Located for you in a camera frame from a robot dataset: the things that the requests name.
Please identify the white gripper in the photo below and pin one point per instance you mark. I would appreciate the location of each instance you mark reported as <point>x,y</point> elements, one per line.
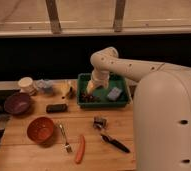
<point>98,79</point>

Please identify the dark purple grape bunch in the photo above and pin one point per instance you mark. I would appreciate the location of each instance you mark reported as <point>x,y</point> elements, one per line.
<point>89,98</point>

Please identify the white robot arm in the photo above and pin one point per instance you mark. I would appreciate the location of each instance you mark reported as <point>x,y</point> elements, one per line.
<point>161,108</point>

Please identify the red bowl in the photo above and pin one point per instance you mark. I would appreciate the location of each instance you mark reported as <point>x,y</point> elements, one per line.
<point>40,130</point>

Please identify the purple bowl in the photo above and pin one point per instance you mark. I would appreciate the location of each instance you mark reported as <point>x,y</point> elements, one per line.
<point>17,103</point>

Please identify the blue grey sponge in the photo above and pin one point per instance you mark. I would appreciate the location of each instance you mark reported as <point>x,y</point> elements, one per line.
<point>114,94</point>

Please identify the green plastic tray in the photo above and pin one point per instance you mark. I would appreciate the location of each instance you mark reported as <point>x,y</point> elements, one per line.
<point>114,81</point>

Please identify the yellow banana toy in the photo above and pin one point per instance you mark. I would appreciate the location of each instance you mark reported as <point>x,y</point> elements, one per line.
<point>67,90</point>

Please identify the small dark metal clip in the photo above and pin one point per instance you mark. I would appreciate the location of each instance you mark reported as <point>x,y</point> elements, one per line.
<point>99,123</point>

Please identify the crumpled clear plastic wrap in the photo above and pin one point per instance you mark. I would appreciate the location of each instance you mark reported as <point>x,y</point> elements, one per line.
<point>44,86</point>

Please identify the black rectangular case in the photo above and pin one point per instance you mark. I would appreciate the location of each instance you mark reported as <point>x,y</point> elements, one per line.
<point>56,108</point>

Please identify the orange carrot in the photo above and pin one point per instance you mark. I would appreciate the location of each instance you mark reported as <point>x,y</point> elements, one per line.
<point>81,150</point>

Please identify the white paper cup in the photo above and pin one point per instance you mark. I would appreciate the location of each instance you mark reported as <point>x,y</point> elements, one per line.
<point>26,84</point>

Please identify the silver metal fork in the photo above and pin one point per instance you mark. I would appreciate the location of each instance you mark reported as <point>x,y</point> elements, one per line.
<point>66,143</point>

